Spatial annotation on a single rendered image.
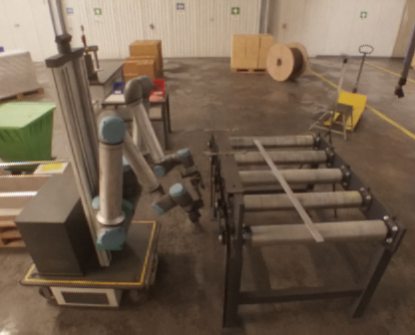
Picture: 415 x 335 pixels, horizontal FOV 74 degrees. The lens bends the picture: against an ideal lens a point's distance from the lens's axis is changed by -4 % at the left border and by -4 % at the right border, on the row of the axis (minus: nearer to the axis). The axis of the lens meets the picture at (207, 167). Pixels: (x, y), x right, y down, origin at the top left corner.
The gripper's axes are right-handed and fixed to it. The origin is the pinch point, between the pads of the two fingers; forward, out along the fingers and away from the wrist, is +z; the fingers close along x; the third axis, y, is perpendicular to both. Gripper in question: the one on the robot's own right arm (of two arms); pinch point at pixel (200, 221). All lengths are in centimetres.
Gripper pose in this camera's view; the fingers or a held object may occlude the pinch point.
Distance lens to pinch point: 189.0
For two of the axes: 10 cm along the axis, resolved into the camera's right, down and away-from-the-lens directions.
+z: 3.8, 6.9, 6.1
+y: -9.1, 3.9, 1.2
